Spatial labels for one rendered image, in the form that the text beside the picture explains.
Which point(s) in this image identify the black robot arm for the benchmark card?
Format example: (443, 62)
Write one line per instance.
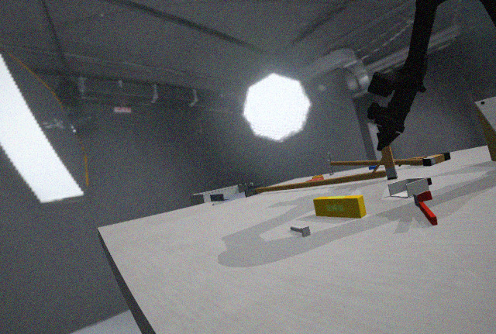
(407, 81)

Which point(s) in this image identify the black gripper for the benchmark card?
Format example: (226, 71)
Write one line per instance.
(392, 122)

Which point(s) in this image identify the long tan scraper with black blade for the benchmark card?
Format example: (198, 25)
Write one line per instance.
(390, 172)

